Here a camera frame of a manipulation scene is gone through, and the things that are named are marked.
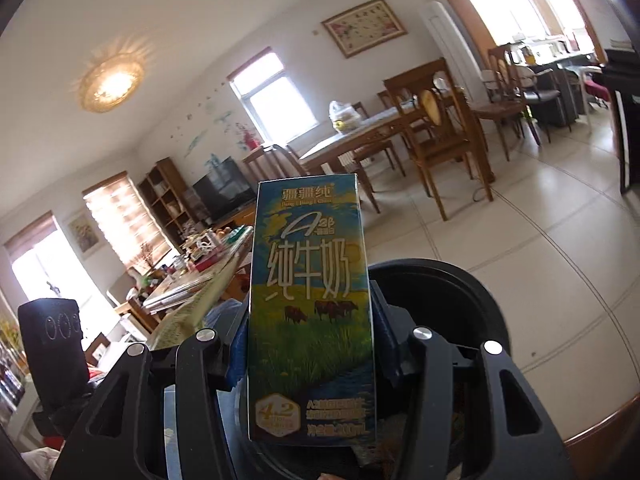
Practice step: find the wooden coffee table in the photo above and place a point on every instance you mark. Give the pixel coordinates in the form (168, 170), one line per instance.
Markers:
(190, 272)

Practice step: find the wooden bookshelf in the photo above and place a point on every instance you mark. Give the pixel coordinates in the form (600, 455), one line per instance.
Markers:
(165, 200)

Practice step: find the small wall picture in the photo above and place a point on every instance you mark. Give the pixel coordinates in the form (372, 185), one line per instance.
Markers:
(82, 235)

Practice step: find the wide framed picture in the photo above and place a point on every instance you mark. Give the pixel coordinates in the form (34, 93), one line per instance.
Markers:
(362, 27)

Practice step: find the round ceiling light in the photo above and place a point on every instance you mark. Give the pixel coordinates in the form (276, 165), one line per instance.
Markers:
(112, 85)

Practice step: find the wooden dining chair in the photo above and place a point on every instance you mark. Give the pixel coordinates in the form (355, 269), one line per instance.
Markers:
(295, 160)
(425, 155)
(505, 110)

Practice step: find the milk carton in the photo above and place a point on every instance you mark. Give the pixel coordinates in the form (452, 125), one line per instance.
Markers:
(310, 285)

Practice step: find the bright balcony window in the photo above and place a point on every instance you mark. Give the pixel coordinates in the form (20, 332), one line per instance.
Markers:
(60, 280)

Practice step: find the yellow snack bag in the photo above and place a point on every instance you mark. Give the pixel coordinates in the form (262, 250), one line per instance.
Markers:
(200, 305)

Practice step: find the flat screen television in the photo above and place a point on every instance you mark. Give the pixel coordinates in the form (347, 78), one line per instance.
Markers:
(225, 190)

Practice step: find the red vase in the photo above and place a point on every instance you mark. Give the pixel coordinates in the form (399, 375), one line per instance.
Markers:
(249, 140)

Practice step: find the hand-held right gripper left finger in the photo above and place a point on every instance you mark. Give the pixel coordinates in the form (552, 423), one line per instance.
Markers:
(240, 360)

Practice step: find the white standing air conditioner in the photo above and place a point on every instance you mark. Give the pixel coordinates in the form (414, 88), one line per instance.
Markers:
(450, 50)

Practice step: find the black cabinet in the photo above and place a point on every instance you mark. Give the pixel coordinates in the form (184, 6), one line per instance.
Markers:
(627, 125)

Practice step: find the white framed window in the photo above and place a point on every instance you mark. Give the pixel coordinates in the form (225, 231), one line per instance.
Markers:
(280, 105)

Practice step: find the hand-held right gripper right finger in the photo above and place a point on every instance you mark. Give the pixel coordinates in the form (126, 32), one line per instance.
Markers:
(387, 340)

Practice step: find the plastic bag of fruit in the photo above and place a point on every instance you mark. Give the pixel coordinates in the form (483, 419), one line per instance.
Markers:
(345, 117)

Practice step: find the window with striped blind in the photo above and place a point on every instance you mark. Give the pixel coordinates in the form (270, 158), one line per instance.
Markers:
(125, 220)

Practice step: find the black trash bin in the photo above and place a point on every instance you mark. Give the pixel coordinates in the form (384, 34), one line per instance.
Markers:
(450, 300)

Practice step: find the wooden dining table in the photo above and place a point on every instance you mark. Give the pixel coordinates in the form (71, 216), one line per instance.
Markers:
(340, 145)

